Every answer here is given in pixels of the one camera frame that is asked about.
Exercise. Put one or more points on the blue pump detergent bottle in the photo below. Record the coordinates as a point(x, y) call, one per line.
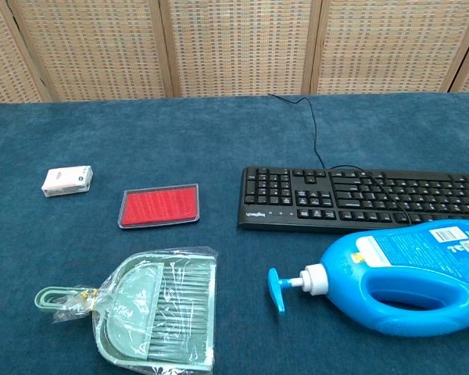
point(414, 254)

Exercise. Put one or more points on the blue table cloth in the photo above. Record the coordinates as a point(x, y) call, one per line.
point(180, 136)

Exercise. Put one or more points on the small pink box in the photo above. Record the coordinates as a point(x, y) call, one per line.
point(66, 180)

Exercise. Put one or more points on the black computer keyboard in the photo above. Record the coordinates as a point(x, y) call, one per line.
point(297, 195)

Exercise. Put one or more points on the green bagged dustpan brush set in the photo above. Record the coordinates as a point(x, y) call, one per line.
point(160, 304)

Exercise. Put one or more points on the woven bamboo folding screen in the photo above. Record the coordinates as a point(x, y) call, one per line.
point(234, 47)

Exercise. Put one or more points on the red rectangular tray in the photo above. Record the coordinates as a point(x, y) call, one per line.
point(160, 206)

